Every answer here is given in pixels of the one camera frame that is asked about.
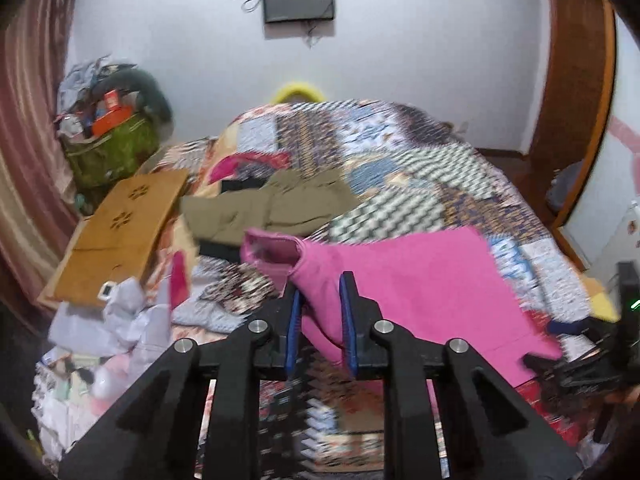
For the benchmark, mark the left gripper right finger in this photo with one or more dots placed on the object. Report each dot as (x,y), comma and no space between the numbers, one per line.
(447,412)

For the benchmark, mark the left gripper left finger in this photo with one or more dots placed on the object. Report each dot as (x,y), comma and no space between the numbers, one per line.
(194,398)

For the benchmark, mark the pink pants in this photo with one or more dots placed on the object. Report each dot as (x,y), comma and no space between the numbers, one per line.
(439,285)

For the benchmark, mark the white crumpled cloth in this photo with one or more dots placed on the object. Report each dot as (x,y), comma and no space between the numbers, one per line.
(125,323)

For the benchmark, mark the wooden lap desk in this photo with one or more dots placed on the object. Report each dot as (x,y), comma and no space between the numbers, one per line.
(118,241)

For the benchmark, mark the black garment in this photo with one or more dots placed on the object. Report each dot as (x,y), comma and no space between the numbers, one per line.
(221,221)

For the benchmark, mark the striped red curtain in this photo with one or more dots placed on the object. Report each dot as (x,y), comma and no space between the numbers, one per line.
(37,187)

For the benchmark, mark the patchwork bed quilt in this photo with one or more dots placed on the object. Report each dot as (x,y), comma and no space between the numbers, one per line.
(411,175)

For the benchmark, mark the olive green pants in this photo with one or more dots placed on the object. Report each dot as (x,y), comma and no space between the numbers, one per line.
(298,205)

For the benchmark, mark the green storage bag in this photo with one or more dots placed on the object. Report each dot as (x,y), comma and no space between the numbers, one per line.
(114,156)

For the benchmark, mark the orange box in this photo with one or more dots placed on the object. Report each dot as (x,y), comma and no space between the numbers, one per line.
(111,120)

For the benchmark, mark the brown wooden door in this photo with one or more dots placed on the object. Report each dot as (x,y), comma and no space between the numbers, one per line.
(577,95)

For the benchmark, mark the grey plush toy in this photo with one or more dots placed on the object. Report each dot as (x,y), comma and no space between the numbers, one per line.
(146,90)

